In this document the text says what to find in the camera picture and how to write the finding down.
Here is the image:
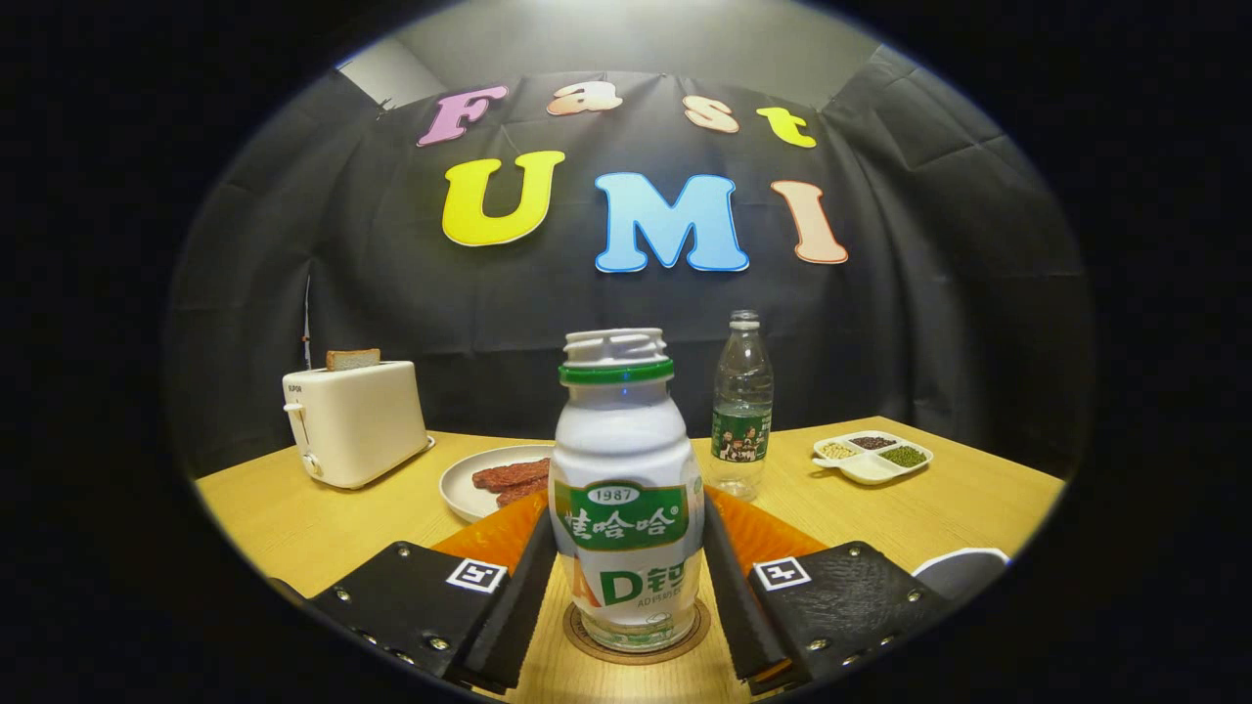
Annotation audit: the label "black backdrop cloth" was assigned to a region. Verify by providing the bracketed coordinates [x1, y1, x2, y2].
[161, 44, 1096, 480]

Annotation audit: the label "clear plastic water bottle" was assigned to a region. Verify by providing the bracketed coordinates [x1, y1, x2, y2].
[708, 310, 775, 502]

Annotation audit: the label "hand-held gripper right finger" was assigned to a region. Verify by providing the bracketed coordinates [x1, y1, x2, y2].
[702, 486, 955, 695]

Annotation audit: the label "white juice bottle green label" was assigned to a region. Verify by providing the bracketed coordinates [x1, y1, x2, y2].
[548, 328, 705, 654]

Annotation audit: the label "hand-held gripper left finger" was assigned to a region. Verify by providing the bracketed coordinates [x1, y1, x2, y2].
[308, 489, 559, 695]

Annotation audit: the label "red meat slices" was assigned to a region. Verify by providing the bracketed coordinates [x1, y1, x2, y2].
[471, 458, 552, 508]

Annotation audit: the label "wooden table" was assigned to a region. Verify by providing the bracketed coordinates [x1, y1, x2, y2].
[194, 416, 1067, 704]

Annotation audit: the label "white cup with wooden handle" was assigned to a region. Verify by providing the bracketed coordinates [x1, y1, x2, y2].
[912, 548, 1010, 602]

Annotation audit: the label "round cork coaster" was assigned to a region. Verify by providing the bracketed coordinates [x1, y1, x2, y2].
[562, 598, 712, 667]

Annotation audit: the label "round white plate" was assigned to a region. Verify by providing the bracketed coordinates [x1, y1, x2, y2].
[439, 445, 555, 524]

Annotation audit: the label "white toaster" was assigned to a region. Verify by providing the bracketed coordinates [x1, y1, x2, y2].
[282, 360, 436, 490]

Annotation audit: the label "white divided dish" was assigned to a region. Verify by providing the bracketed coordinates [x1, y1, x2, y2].
[812, 430, 935, 487]

